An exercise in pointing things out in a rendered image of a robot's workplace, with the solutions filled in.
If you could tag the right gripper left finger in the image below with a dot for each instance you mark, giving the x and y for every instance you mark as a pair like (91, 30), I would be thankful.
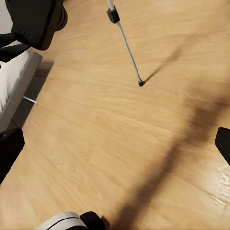
(11, 144)

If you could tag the bed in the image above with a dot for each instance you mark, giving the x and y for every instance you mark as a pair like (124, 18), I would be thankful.
(15, 78)

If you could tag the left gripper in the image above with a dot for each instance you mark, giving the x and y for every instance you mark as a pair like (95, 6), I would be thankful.
(8, 53)

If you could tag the digital camera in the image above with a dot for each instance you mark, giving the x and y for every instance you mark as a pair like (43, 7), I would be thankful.
(37, 20)

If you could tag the camera tripod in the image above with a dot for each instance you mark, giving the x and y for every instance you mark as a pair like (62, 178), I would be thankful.
(114, 18)

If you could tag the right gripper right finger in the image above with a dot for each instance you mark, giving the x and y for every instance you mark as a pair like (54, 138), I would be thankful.
(222, 141)

